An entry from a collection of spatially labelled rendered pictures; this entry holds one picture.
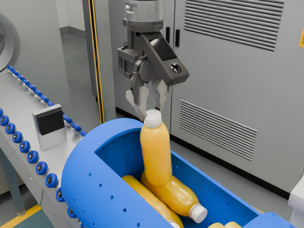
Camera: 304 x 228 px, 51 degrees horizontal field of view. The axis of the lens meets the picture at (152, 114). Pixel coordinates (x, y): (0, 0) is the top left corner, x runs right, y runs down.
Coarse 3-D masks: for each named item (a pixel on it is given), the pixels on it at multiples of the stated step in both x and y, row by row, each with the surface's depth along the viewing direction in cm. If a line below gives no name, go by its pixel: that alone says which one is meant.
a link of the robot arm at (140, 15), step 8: (128, 0) 57; (136, 0) 62; (152, 0) 62; (160, 0) 57; (128, 8) 57; (136, 8) 57; (144, 8) 56; (152, 8) 57; (160, 8) 58; (128, 16) 58; (136, 16) 57; (144, 16) 57; (152, 16) 57; (160, 16) 58; (144, 24) 58
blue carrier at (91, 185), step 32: (96, 128) 74; (128, 128) 74; (96, 160) 68; (128, 160) 86; (64, 192) 74; (96, 192) 64; (128, 192) 60; (224, 192) 71; (96, 224) 64; (128, 224) 57; (160, 224) 53; (192, 224) 79; (224, 224) 74; (256, 224) 50; (288, 224) 53
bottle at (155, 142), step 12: (144, 132) 70; (156, 132) 70; (168, 132) 73; (144, 144) 71; (156, 144) 70; (168, 144) 73; (144, 156) 74; (156, 156) 72; (168, 156) 74; (144, 168) 78; (156, 168) 74; (168, 168) 76; (156, 180) 77; (168, 180) 78
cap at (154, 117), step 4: (148, 112) 70; (152, 112) 70; (156, 112) 70; (160, 112) 70; (148, 116) 69; (152, 116) 69; (156, 116) 69; (160, 116) 69; (144, 120) 70; (148, 120) 68; (152, 120) 68; (156, 120) 68; (160, 120) 70; (148, 124) 69; (152, 124) 69; (156, 124) 69
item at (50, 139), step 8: (56, 104) 114; (40, 112) 110; (48, 112) 111; (56, 112) 111; (40, 120) 108; (48, 120) 111; (56, 120) 113; (40, 128) 110; (48, 128) 112; (56, 128) 114; (64, 128) 118; (40, 136) 113; (48, 136) 115; (56, 136) 117; (64, 136) 120; (40, 144) 115; (48, 144) 116; (56, 144) 119
